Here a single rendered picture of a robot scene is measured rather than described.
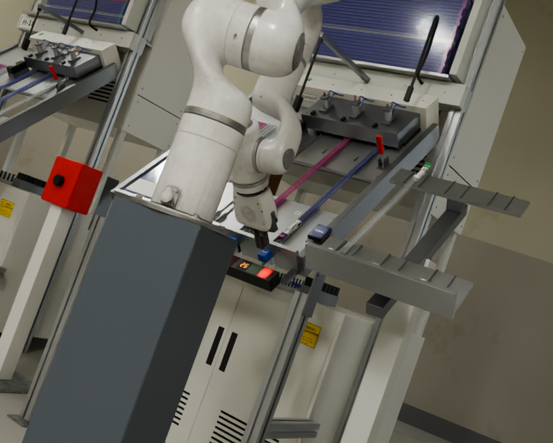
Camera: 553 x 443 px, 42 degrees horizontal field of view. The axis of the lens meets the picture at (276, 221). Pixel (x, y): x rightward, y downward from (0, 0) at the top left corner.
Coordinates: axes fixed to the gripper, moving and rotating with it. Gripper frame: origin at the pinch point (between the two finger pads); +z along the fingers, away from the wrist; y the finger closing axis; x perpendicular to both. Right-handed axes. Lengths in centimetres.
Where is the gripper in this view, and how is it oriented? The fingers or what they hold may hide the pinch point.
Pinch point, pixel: (262, 239)
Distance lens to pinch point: 176.7
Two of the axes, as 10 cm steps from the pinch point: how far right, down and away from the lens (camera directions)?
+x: 6.0, -5.3, 6.0
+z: 1.5, 8.1, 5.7
